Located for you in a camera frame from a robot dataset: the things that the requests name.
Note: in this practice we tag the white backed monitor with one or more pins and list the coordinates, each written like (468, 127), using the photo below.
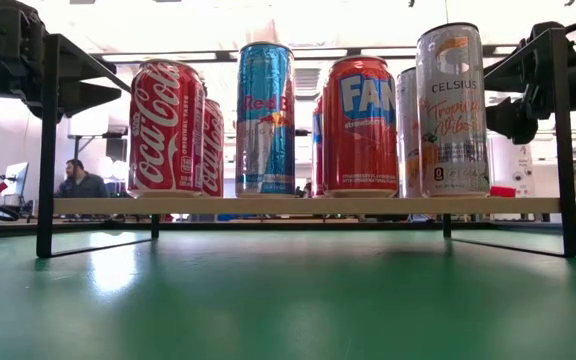
(15, 180)

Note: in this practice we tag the blue silver Red Bull can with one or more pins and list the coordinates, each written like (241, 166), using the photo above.
(265, 150)

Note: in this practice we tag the red Fanta strawberry can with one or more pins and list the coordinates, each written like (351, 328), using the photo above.
(317, 150)
(360, 150)

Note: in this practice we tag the wooden shelf black metal frame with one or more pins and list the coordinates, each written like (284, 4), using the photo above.
(318, 205)

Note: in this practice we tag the white cabinet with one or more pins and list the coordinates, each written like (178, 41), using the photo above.
(515, 170)

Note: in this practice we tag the person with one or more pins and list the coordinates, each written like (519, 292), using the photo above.
(83, 187)

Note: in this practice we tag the small red box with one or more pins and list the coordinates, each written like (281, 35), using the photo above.
(502, 192)

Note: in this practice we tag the blue background object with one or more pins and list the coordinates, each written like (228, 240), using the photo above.
(228, 217)

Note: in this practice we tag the red Coca-Cola can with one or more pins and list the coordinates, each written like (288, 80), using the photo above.
(165, 130)
(214, 150)

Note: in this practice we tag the green table mat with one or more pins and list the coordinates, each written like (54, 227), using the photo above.
(318, 310)

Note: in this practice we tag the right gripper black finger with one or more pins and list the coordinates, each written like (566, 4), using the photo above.
(520, 136)
(510, 112)

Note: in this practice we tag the white Celsius Tropical Vibe can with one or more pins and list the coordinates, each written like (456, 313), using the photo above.
(453, 125)
(408, 140)

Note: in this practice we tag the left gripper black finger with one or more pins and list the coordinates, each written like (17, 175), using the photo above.
(88, 94)
(88, 61)

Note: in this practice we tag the black overhead frame bar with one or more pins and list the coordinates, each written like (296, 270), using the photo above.
(313, 50)

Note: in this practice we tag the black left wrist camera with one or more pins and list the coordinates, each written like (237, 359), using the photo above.
(15, 25)

